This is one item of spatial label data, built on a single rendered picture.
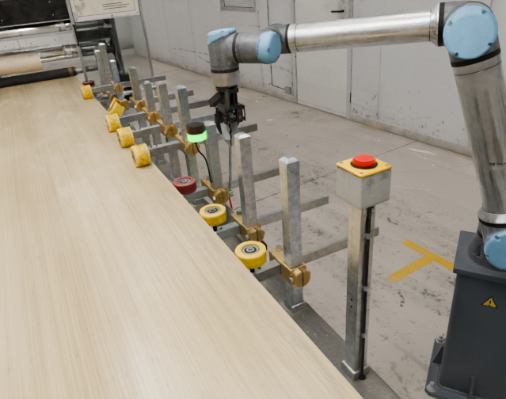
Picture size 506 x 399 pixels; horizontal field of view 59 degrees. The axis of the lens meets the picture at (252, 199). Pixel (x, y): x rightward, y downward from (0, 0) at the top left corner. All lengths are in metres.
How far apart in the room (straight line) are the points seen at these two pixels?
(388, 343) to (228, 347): 1.37
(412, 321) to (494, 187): 1.09
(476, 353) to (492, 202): 0.68
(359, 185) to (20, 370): 0.72
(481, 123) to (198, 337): 0.88
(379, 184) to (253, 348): 0.39
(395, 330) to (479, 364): 0.47
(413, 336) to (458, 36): 1.42
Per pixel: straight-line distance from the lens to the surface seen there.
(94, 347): 0.99
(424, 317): 2.36
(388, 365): 2.11
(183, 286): 1.08
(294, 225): 1.11
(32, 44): 3.65
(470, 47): 1.25
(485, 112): 1.30
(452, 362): 1.95
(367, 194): 0.81
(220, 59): 1.43
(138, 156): 1.72
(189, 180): 1.57
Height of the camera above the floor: 1.55
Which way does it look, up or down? 28 degrees down
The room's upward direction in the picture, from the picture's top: 5 degrees counter-clockwise
